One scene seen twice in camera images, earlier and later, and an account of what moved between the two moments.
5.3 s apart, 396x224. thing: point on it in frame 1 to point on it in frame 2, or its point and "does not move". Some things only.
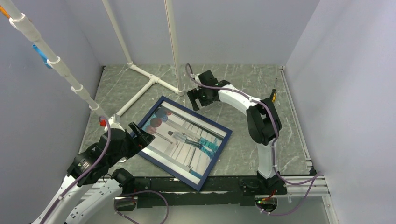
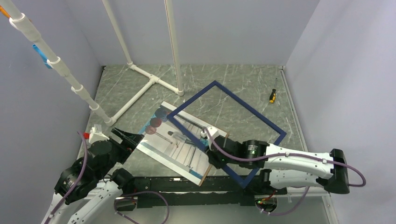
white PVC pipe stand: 22,24 does not move
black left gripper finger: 143,138 to 130,141
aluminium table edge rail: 300,132 does not move
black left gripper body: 130,147 does not move
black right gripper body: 200,94 to 219,160
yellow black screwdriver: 273,95 does not move
